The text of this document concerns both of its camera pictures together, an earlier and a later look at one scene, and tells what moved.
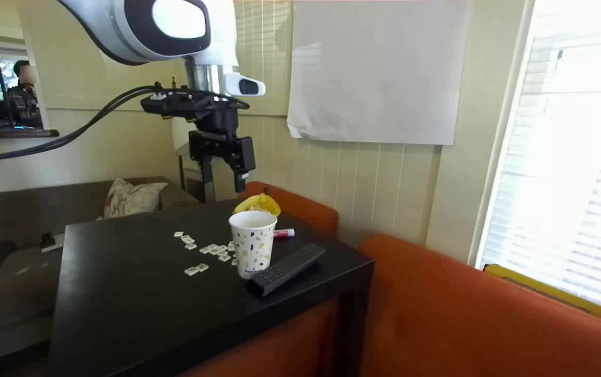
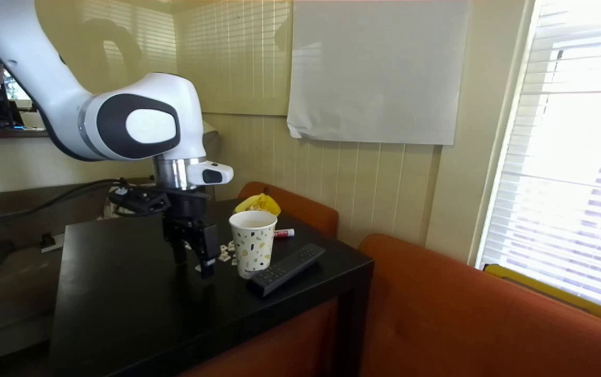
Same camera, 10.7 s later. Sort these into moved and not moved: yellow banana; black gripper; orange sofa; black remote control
Moved: black gripper
Not moved: orange sofa; black remote control; yellow banana
